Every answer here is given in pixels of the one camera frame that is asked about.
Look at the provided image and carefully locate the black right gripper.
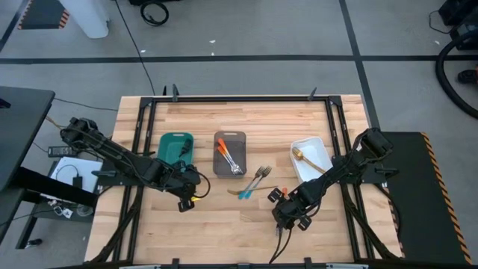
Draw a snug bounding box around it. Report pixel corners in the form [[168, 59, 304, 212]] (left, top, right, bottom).
[[267, 186, 317, 232]]

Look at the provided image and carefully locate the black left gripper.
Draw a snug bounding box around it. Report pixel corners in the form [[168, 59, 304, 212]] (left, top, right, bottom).
[[164, 158, 202, 213]]

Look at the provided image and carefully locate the teal handled dark fork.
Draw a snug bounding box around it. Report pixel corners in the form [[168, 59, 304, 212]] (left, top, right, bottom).
[[238, 165, 265, 200], [243, 165, 273, 200], [179, 138, 193, 158]]

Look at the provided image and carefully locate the teal plastic bin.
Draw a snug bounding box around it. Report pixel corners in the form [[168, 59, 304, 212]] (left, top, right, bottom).
[[156, 132, 195, 167]]

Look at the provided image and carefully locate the white plastic bin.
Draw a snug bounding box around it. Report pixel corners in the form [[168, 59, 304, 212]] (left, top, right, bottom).
[[289, 136, 335, 184]]

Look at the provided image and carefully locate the grey translucent plastic bin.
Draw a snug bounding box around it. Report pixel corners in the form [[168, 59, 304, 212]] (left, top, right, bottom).
[[213, 130, 248, 179]]

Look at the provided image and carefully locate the white paper sheet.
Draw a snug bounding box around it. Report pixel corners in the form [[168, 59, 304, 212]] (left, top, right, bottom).
[[49, 156, 104, 194]]

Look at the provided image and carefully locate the black power adapter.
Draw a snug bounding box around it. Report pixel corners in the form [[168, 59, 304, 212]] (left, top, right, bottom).
[[47, 145, 78, 158]]

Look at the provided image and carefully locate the large hazard striped black platform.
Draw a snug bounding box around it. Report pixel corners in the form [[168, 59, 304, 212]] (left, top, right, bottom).
[[375, 130, 474, 265]]

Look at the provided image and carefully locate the black desk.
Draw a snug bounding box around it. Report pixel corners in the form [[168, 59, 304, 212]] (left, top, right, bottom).
[[0, 85, 98, 250]]

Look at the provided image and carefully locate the white pillar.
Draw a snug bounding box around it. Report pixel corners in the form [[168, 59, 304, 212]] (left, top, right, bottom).
[[58, 0, 111, 40]]

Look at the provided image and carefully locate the black shoe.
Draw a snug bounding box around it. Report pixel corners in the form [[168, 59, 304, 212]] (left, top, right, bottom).
[[457, 67, 478, 85]]

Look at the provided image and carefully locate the small hazard striped black mat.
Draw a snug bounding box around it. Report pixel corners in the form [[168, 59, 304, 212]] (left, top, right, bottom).
[[16, 0, 71, 30]]

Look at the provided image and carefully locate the black equipment case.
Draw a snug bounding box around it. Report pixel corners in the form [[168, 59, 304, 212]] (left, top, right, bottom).
[[438, 0, 478, 52]]

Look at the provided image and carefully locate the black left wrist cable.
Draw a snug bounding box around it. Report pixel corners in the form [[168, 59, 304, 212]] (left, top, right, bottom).
[[192, 170, 212, 200]]

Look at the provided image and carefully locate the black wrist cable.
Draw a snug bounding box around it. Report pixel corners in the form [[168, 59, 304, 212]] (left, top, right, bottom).
[[192, 170, 212, 200], [268, 226, 294, 265]]

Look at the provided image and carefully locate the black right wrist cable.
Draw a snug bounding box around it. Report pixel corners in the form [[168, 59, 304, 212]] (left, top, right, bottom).
[[268, 226, 294, 265]]

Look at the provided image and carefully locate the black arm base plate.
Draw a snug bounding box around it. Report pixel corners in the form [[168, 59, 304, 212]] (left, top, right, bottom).
[[91, 160, 150, 187], [332, 155, 400, 185]]

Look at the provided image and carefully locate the black aluminium table frame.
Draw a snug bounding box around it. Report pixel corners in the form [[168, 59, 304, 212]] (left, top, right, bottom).
[[89, 84, 403, 269]]

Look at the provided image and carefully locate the black floor cable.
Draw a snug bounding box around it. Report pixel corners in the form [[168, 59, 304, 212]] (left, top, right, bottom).
[[114, 0, 156, 96]]

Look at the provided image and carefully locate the coiled black cable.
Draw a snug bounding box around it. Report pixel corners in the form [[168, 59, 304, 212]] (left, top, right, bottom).
[[140, 0, 170, 27]]

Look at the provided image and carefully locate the thick black hose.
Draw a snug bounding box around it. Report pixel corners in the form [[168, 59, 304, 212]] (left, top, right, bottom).
[[435, 29, 478, 120]]

